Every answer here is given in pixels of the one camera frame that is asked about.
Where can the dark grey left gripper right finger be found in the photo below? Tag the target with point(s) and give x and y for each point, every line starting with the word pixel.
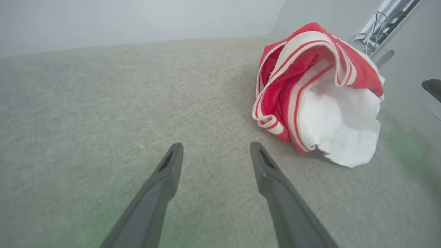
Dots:
pixel 286 213

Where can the grey fabric sofa cushion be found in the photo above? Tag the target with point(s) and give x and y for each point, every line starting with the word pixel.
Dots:
pixel 103 103

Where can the red and white striped garment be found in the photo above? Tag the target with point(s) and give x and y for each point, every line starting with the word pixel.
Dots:
pixel 327 113

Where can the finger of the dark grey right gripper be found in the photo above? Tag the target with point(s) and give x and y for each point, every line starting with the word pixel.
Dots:
pixel 434 88

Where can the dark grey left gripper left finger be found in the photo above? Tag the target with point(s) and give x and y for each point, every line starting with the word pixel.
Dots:
pixel 151 206

